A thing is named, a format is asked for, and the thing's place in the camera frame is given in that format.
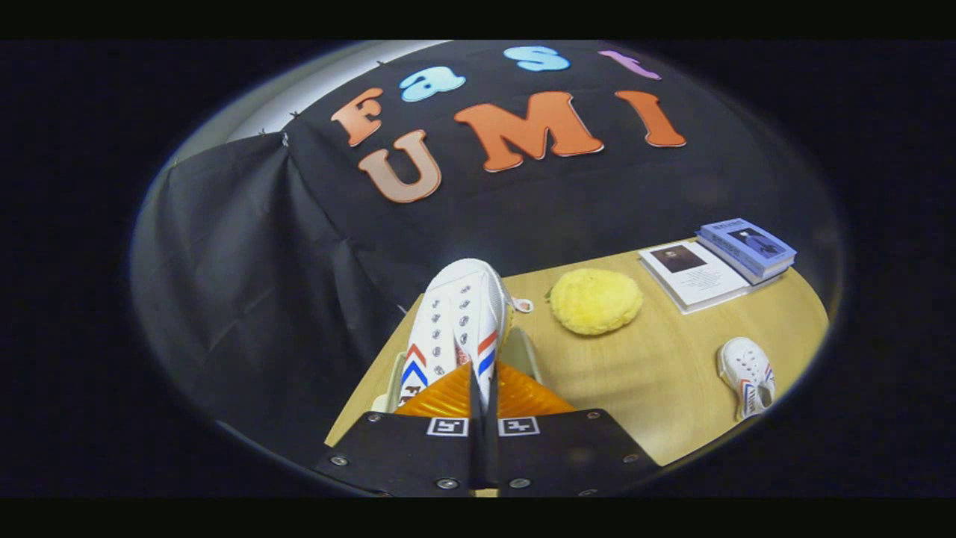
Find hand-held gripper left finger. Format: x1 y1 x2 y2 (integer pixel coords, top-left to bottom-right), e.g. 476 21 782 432
314 362 485 498

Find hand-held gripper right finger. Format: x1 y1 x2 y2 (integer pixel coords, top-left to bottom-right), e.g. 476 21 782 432
484 362 662 498

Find white striped canvas shoe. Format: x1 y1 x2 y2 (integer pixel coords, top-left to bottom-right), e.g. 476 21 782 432
717 336 777 423
397 258 516 412

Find yellow plush toy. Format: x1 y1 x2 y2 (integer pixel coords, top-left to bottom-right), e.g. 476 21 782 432
550 268 645 336

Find white book with dark picture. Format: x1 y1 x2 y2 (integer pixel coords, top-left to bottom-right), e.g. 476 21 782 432
639 241 751 315

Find blue book with figure print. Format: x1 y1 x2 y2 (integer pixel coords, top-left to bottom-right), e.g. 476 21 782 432
696 218 798 285

